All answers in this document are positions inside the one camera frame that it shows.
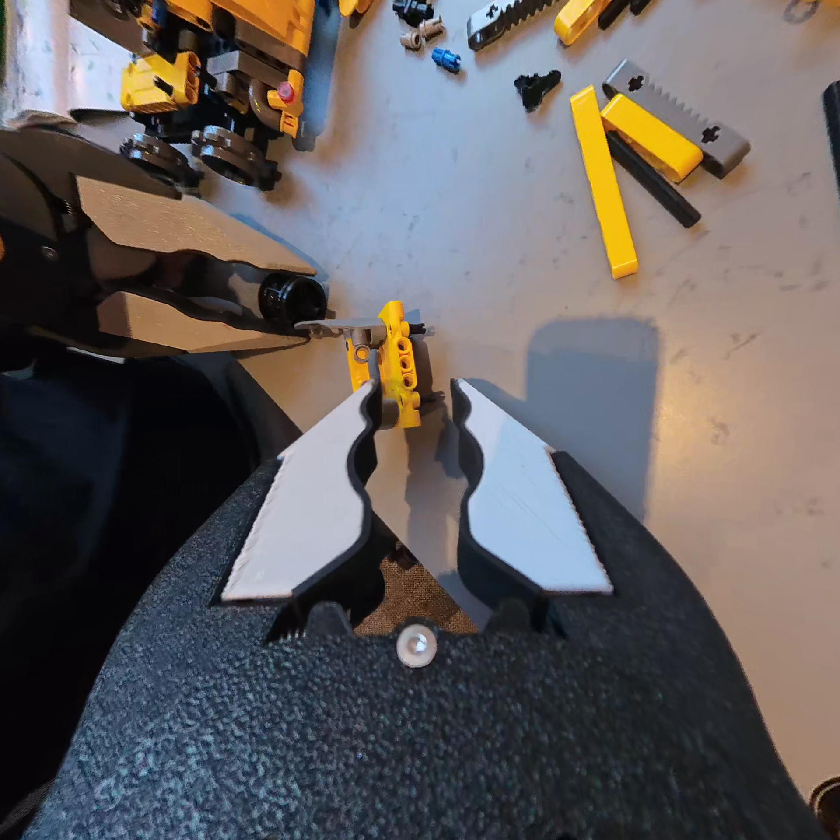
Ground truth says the small black toy connector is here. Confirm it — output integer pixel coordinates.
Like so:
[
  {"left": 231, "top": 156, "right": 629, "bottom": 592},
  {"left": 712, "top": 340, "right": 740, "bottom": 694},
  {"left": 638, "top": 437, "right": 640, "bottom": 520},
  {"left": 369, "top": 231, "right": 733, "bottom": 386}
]
[{"left": 514, "top": 69, "right": 563, "bottom": 112}]

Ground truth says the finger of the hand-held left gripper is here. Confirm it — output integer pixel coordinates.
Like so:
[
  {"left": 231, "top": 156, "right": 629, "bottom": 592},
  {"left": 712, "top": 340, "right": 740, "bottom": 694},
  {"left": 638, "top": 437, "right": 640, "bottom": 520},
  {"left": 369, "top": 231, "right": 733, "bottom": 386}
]
[
  {"left": 76, "top": 175, "right": 320, "bottom": 278},
  {"left": 97, "top": 289, "right": 311, "bottom": 360}
]

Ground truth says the yellow grey toy claw assembly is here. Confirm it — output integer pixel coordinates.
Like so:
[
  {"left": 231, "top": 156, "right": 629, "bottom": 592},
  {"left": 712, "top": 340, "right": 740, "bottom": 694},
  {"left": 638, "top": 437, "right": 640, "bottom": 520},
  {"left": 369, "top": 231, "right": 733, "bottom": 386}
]
[{"left": 295, "top": 301, "right": 437, "bottom": 431}]

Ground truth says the long yellow toy beam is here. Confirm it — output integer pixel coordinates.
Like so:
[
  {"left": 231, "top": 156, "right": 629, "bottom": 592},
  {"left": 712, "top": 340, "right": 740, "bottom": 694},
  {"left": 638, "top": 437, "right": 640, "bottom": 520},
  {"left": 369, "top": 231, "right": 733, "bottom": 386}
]
[{"left": 570, "top": 85, "right": 639, "bottom": 280}]

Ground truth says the black toy wheel rim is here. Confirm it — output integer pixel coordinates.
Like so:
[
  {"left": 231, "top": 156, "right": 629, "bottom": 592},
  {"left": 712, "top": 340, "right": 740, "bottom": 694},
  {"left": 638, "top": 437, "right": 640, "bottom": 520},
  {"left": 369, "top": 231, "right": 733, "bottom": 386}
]
[{"left": 258, "top": 274, "right": 328, "bottom": 329}]

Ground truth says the long black toy axle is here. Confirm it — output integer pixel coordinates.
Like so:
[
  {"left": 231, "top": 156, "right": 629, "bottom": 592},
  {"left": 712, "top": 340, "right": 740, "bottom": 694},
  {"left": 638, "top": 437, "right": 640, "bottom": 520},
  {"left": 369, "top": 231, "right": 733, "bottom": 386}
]
[{"left": 822, "top": 82, "right": 840, "bottom": 191}]

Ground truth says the yellow toy vehicle model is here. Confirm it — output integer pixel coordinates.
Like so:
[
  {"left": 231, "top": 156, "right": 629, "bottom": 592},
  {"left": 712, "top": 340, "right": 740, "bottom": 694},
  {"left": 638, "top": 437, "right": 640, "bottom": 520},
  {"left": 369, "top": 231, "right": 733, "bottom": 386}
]
[{"left": 66, "top": 0, "right": 316, "bottom": 191}]

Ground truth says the grey toothed toy rack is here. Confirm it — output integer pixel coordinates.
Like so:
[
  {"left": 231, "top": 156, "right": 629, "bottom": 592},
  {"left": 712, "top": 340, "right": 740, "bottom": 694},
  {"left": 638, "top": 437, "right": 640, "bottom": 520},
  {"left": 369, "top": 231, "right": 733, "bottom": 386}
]
[
  {"left": 602, "top": 59, "right": 751, "bottom": 179},
  {"left": 467, "top": 0, "right": 565, "bottom": 52}
]

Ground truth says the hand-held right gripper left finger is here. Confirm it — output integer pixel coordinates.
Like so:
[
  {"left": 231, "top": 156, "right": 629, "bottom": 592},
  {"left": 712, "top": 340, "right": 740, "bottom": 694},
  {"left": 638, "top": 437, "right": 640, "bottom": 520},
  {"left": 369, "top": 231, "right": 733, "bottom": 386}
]
[{"left": 220, "top": 379, "right": 383, "bottom": 602}]

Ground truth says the white instruction booklet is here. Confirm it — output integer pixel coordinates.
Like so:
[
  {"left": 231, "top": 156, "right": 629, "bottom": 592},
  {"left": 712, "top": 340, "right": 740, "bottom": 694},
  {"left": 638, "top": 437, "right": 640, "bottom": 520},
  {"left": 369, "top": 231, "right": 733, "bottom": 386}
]
[{"left": 0, "top": 0, "right": 132, "bottom": 129}]

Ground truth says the short black toy axle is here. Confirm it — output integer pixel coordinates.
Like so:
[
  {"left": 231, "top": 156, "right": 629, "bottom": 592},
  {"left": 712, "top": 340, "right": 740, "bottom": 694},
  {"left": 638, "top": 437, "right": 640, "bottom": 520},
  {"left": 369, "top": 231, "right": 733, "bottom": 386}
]
[{"left": 605, "top": 131, "right": 702, "bottom": 228}]

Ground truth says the short yellow toy beam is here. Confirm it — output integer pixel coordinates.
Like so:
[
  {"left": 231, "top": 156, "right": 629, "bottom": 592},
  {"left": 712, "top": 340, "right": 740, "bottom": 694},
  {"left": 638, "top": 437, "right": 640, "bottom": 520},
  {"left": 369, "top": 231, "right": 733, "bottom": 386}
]
[{"left": 600, "top": 94, "right": 704, "bottom": 183}]

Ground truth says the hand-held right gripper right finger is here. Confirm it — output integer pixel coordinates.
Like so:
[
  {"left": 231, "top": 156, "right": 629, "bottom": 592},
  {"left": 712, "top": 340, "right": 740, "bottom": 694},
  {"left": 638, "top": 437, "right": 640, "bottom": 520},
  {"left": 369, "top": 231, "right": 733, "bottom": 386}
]
[{"left": 451, "top": 378, "right": 616, "bottom": 599}]

